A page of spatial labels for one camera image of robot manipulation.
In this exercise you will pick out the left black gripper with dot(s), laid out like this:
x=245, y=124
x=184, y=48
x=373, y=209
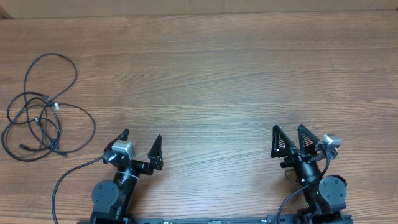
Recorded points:
x=155, y=158

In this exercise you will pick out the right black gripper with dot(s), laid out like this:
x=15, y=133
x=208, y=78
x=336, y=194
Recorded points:
x=305, y=153

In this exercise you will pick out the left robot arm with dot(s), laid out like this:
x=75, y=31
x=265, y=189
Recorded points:
x=111, y=198

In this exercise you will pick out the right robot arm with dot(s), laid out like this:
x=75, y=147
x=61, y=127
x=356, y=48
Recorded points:
x=324, y=195

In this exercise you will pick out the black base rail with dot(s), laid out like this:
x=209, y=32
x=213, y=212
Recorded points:
x=214, y=221

